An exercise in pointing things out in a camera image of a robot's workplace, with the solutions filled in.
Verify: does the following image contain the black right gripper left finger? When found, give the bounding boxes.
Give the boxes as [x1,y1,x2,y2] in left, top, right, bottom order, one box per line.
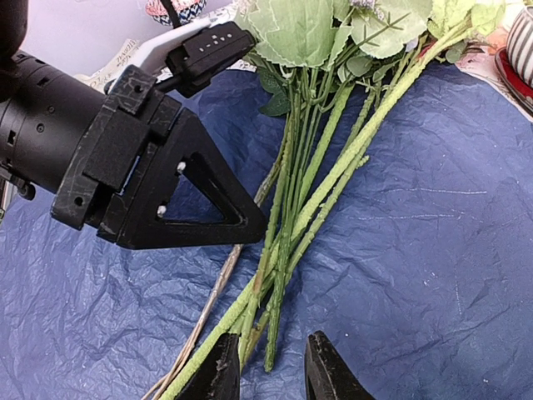
[174,333,241,400]

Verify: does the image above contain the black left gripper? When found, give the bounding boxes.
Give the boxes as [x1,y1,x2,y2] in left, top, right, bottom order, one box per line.
[1,1,266,250]

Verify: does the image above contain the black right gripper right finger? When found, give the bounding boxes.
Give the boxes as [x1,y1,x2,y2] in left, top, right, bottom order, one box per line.
[305,331,375,400]

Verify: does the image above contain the cream printed ribbon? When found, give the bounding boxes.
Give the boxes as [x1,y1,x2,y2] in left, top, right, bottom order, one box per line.
[73,39,140,93]

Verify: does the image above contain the artificial flower bouquet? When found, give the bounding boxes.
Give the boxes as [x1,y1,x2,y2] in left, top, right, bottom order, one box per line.
[147,1,506,399]

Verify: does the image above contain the floral tablecloth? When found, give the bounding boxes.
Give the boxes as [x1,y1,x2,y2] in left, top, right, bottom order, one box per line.
[74,0,533,122]

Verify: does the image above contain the dark red saucer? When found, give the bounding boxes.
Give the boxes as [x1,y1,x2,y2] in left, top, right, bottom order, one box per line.
[495,47,532,117]

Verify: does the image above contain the striped ceramic cup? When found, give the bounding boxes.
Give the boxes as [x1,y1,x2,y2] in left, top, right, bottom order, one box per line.
[506,6,533,88]

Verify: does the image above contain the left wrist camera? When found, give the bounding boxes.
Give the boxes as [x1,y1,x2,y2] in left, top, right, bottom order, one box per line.
[124,19,256,99]

